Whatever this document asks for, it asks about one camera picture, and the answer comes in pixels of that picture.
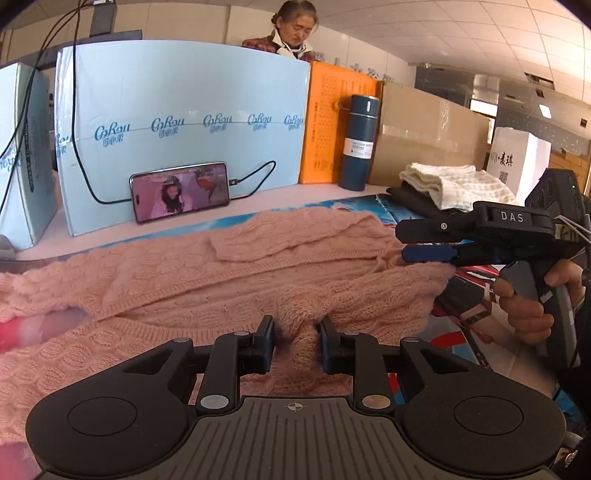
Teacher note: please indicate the large light blue cardboard box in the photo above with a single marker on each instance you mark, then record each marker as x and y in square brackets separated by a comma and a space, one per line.
[184, 83]

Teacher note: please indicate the black power adapter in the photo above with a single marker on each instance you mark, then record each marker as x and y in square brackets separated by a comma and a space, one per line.
[102, 18]

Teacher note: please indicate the pink knit sweater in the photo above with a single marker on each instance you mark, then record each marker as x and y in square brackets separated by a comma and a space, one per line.
[184, 286]

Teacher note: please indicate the dark folded garment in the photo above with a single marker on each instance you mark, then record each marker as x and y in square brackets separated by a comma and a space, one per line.
[415, 201]

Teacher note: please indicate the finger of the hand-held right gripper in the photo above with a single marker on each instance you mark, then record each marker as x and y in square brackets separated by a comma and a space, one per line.
[429, 254]
[434, 229]

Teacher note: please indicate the orange cardboard box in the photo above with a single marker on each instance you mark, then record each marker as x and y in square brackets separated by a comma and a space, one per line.
[323, 129]

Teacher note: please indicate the brown cardboard box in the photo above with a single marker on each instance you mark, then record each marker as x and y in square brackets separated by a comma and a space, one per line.
[425, 124]

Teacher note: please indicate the smartphone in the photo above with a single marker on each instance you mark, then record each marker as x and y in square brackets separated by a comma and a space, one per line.
[180, 194]

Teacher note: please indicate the dark blue thermos bottle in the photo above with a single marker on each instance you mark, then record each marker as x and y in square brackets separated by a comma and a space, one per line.
[358, 161]

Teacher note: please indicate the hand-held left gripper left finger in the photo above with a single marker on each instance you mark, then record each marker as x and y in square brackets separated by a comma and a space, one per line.
[269, 346]

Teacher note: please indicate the folded cream towel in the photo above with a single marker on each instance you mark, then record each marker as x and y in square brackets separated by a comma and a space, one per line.
[452, 184]

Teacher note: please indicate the light blue box with label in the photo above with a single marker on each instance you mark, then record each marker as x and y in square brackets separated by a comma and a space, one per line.
[23, 184]

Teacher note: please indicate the white printed box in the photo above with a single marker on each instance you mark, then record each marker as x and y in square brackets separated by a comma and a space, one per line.
[517, 157]

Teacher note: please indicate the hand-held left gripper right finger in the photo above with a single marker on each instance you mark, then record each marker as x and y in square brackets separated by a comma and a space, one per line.
[322, 346]

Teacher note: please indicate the person's right hand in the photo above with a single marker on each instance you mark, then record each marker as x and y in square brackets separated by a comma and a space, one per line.
[521, 314]

